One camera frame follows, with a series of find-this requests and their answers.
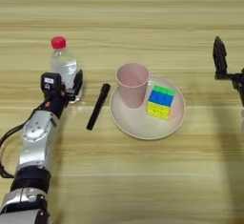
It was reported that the beige round plate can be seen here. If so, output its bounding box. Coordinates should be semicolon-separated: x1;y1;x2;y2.
109;74;187;140

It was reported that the clear bottle with red cap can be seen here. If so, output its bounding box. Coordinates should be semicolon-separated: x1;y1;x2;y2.
50;35;84;104

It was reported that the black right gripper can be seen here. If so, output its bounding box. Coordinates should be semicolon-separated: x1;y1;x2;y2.
213;35;244;108

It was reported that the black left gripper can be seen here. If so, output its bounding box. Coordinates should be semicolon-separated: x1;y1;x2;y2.
43;69;84;120

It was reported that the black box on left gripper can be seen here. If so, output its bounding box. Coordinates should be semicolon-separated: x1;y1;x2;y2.
40;71;63;97

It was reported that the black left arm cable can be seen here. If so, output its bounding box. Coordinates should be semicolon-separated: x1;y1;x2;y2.
0;98;49;179

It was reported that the colourful puzzle cube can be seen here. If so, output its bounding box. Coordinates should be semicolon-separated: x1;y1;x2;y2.
146;84;176;121

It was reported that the pink plastic cup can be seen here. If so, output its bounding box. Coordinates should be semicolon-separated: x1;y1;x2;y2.
114;63;151;110

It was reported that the black marker pen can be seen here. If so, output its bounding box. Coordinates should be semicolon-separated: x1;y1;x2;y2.
86;83;112;132

